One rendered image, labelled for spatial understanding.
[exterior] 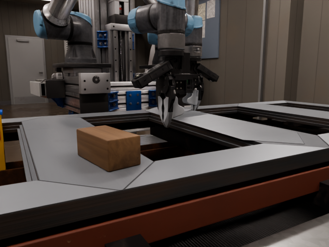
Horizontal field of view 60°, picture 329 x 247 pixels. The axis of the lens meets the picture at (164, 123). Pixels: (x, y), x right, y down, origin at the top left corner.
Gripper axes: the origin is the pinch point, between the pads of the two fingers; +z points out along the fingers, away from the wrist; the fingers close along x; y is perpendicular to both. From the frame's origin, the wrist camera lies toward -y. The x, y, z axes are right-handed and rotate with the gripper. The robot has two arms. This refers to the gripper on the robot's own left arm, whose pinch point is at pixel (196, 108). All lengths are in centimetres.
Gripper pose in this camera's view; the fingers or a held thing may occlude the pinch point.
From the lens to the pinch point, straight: 116.8
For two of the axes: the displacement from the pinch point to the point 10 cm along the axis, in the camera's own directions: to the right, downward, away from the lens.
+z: 0.0, 9.8, 1.8
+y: -8.8, 0.9, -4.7
